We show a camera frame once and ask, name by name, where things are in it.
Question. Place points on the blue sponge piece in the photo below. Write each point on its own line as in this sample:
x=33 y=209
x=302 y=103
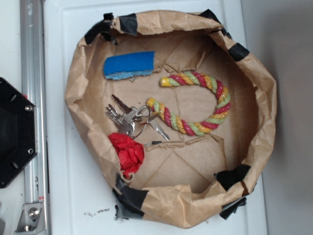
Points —
x=129 y=65

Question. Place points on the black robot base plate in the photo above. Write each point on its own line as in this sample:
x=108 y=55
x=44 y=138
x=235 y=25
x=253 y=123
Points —
x=17 y=132

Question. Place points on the brown paper bin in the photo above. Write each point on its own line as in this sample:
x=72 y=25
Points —
x=215 y=100

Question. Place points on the red crumpled cloth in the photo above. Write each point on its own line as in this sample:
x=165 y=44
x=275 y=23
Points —
x=130 y=153

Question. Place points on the metal corner bracket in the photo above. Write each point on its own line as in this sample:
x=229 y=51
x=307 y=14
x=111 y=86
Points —
x=32 y=220

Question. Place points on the silver key bunch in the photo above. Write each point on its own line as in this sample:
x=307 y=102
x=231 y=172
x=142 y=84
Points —
x=133 y=121

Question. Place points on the aluminium frame rail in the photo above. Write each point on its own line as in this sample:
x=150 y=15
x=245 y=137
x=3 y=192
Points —
x=36 y=183

